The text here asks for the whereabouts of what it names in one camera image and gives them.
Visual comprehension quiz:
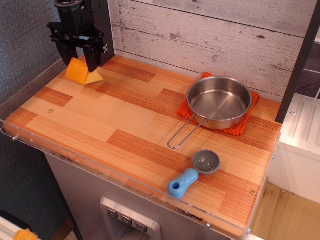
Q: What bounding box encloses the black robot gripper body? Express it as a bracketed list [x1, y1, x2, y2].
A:
[47, 0, 105, 53]

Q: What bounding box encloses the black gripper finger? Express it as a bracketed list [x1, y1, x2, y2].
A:
[83, 45, 101, 73]
[55, 40, 78, 66]

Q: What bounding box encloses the orange yellow cheese wedge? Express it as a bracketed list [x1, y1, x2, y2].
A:
[65, 57, 103, 85]

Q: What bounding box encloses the stainless steel pan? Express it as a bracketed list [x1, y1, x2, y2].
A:
[167, 75, 254, 150]

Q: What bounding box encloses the orange knitted cloth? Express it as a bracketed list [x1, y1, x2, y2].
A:
[177, 72, 261, 137]

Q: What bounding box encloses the clear acrylic table guard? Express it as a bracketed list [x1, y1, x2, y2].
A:
[0, 118, 252, 238]

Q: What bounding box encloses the grey toy fridge cabinet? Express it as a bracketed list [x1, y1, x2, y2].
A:
[45, 154, 226, 240]

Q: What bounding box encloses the blue grey toy scoop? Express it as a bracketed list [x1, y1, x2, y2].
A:
[167, 150, 221, 199]

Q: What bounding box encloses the orange object bottom left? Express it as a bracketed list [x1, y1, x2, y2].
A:
[13, 229, 39, 240]

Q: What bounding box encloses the dark vertical post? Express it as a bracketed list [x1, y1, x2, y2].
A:
[275, 0, 320, 124]

